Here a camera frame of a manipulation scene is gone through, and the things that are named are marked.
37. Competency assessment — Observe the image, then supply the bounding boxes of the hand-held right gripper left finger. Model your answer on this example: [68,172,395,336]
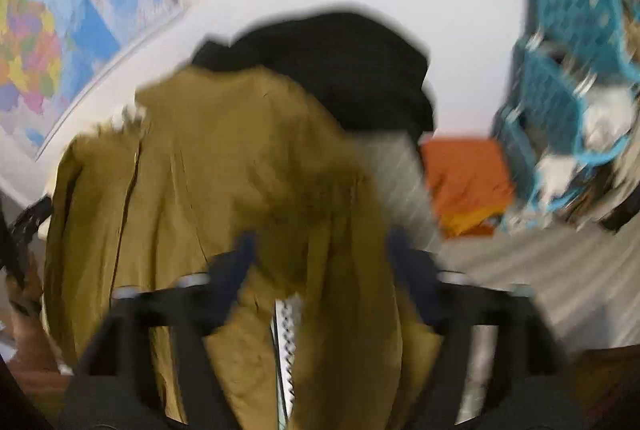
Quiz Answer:
[75,233,258,427]

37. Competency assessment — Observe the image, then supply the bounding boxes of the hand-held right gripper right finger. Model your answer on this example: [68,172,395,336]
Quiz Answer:
[389,230,571,427]

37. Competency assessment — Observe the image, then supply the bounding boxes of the mustard yellow pants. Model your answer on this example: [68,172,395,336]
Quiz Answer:
[42,65,446,430]

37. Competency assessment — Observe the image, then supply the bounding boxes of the person's left forearm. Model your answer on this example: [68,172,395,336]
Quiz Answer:
[0,255,63,378]

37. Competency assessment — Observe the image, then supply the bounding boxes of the orange cloth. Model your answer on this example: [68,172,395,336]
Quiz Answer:
[420,136,516,238]

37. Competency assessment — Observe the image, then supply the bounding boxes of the grey striped bed sheet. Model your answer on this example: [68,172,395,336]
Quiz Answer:
[367,135,640,426]

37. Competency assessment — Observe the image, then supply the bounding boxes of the blue plastic basket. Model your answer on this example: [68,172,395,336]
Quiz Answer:
[522,0,640,78]
[492,43,631,231]

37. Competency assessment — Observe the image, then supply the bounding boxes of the black garment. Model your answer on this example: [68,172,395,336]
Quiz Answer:
[192,12,436,143]

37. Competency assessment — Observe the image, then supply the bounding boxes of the white cloth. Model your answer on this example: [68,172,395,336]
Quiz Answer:
[582,83,640,151]

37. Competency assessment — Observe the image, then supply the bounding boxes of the world map wall poster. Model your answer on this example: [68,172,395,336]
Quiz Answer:
[0,0,186,158]

